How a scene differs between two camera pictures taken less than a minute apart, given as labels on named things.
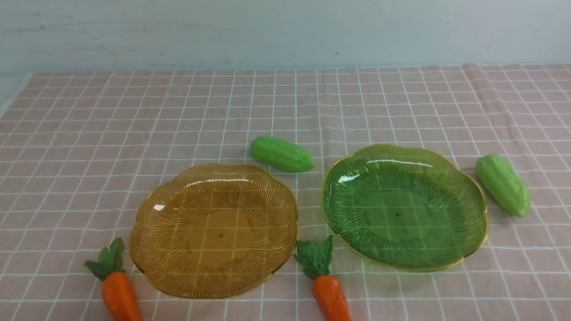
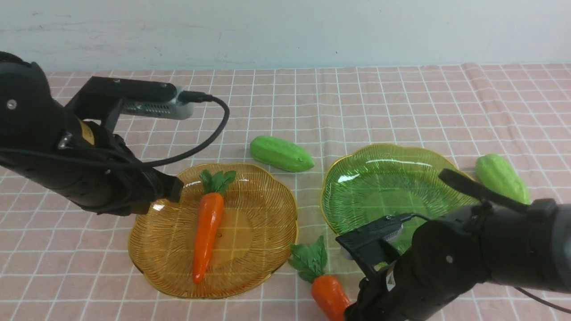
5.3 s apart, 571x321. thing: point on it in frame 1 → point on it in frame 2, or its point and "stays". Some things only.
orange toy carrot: x=118 y=292 → x=209 y=218
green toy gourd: x=504 y=183 stays
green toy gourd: x=281 y=153 stays
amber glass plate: x=214 y=231 stays
